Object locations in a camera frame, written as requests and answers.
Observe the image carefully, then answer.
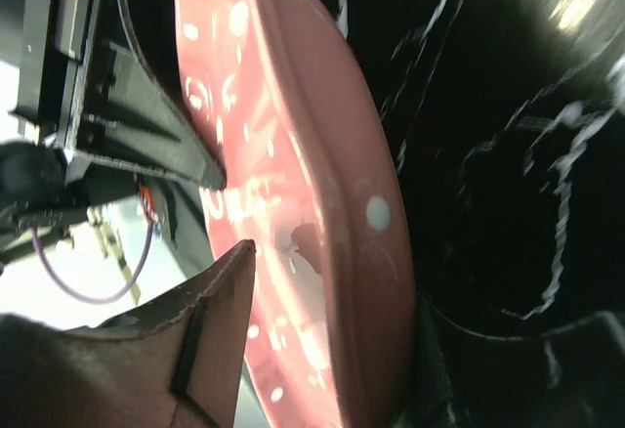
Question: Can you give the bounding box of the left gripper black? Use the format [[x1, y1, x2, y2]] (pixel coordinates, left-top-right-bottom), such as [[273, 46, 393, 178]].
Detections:
[[9, 0, 227, 190]]

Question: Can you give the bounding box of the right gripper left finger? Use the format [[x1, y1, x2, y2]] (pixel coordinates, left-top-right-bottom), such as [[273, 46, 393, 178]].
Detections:
[[1, 240, 255, 427]]

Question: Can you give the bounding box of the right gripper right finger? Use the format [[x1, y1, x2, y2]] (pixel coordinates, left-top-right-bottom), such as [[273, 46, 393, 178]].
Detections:
[[414, 301, 624, 427]]

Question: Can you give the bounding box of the pink dotted plate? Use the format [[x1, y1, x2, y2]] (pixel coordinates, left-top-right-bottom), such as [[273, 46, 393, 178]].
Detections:
[[175, 0, 416, 427]]

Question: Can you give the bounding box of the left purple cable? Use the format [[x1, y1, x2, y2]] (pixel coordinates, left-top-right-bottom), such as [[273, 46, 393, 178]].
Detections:
[[31, 212, 157, 307]]

